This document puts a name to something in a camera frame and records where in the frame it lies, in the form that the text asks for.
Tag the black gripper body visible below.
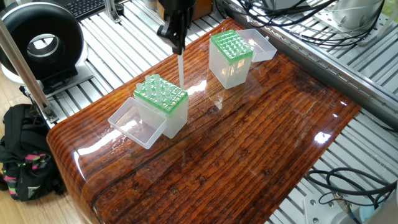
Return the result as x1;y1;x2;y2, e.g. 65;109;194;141
159;0;195;14

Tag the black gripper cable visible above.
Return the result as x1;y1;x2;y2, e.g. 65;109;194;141
236;0;355;45

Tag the black backpack pink trim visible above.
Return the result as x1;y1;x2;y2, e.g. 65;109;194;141
0;103;68;202

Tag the slim aluminium post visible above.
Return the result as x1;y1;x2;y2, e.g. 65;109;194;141
0;25;58;124

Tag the black keyboard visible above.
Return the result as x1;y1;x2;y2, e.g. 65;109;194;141
62;0;108;19

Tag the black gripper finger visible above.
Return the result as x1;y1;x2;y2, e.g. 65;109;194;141
157;9;178;53
177;7;191;54

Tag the black looped cable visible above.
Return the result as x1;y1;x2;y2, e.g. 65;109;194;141
308;167;394;210

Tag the black round fan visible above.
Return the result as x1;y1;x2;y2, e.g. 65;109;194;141
0;3;85;95

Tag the translucent tip box green rack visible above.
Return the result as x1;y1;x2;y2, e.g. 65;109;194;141
208;31;255;90
134;74;190;139

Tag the glossy wooden board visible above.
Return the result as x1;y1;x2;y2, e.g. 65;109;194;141
47;19;363;224

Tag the clear hinged box lid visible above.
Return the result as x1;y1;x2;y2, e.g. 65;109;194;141
108;100;167;150
239;28;278;62

